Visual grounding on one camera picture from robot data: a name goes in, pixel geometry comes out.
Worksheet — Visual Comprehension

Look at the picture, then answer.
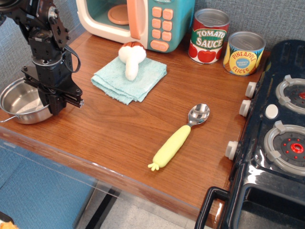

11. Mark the spoon with yellow handle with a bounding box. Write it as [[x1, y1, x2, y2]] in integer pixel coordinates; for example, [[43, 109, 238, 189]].
[[147, 104, 210, 171]]

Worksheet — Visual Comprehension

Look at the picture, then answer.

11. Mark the black table leg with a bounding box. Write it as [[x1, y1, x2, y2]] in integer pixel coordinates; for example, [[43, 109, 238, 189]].
[[85, 189, 120, 229]]

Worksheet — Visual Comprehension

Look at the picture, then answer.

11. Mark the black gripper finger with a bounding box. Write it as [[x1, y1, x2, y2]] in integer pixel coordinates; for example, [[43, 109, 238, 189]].
[[48, 94, 67, 116], [38, 87, 51, 106]]

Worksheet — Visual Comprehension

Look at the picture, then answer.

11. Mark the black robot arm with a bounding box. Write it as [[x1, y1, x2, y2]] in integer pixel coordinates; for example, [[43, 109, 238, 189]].
[[0, 0, 84, 115]]

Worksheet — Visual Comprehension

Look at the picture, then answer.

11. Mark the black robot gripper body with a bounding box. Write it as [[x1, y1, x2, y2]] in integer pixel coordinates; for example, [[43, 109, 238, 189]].
[[21, 51, 84, 107]]

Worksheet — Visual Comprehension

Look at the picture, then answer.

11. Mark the light blue folded cloth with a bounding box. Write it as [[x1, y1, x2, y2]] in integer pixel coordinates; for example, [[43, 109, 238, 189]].
[[91, 57, 167, 105]]

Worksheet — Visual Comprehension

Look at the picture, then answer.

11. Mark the plush mushroom toy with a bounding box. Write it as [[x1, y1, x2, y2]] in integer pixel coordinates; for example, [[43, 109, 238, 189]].
[[118, 42, 146, 81]]

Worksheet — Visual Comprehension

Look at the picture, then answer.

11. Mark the toy microwave teal and cream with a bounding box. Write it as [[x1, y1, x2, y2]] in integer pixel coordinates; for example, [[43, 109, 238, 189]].
[[76, 0, 195, 53]]

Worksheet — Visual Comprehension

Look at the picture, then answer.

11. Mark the pineapple slices can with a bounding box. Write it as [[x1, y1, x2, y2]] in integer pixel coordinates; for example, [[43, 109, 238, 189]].
[[223, 31, 266, 76]]

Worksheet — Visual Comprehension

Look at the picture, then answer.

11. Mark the small steel pot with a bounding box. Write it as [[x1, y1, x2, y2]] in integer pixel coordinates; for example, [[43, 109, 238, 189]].
[[0, 78, 52, 125]]

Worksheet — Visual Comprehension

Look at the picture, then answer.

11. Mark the dark blue toy stove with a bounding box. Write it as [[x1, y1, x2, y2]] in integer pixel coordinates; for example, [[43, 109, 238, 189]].
[[195, 40, 305, 229]]

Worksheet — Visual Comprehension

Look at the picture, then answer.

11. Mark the tomato sauce can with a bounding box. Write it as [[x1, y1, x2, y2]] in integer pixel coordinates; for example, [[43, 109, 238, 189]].
[[188, 8, 230, 64]]

